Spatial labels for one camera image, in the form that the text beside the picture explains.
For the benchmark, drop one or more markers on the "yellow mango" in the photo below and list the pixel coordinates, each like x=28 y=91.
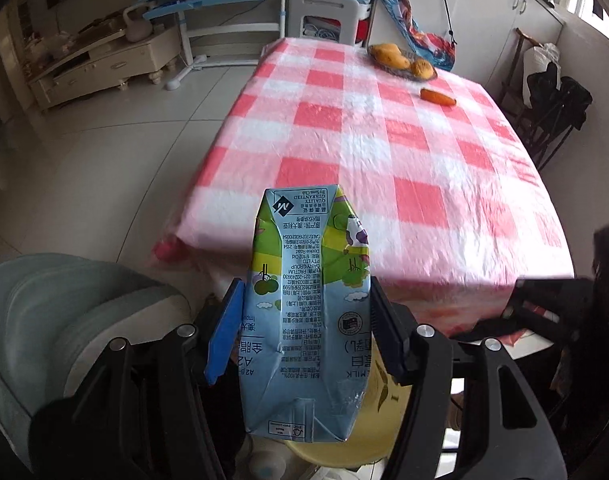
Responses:
x=383 y=51
x=422 y=68
x=398 y=61

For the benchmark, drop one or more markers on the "cream television cabinet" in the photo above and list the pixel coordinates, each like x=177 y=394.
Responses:
x=109 y=62

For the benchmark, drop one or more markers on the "blue green milk carton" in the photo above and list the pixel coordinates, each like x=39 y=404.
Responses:
x=304 y=320

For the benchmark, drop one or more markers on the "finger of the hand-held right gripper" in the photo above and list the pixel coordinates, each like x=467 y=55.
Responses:
x=544 y=305

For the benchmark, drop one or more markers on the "dark wooden rack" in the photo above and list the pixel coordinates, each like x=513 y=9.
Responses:
x=514 y=75

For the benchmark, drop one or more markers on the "white plastic stool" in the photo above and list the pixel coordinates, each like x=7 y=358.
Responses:
x=329 y=15

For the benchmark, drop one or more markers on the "plate of yellow mangoes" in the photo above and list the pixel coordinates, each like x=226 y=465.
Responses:
x=399 y=72

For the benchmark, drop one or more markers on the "beige kettlebell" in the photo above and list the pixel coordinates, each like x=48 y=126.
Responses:
x=137 y=30

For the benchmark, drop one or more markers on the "long black hanging garment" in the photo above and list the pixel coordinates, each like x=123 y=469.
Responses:
x=597 y=6

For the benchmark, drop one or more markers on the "blue study desk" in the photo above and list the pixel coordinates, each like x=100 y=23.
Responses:
x=209 y=5

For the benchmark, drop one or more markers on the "pale green chair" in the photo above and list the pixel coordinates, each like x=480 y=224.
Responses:
x=59 y=320

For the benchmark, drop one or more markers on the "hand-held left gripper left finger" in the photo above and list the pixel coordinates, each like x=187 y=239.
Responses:
x=223 y=335

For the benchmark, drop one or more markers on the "black folding chair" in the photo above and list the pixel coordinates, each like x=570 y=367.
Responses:
x=559 y=105

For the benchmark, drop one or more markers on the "whole orange carrot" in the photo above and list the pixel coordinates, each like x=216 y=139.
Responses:
x=438 y=97

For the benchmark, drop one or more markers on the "white sack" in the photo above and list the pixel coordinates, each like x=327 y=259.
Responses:
x=541 y=60

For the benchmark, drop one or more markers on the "red white checked tablecloth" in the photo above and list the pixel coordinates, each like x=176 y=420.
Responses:
x=384 y=160

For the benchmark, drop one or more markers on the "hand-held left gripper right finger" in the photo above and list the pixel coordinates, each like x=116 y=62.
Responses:
x=387 y=332

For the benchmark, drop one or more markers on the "white cabinet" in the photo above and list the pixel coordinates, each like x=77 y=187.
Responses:
x=489 y=25

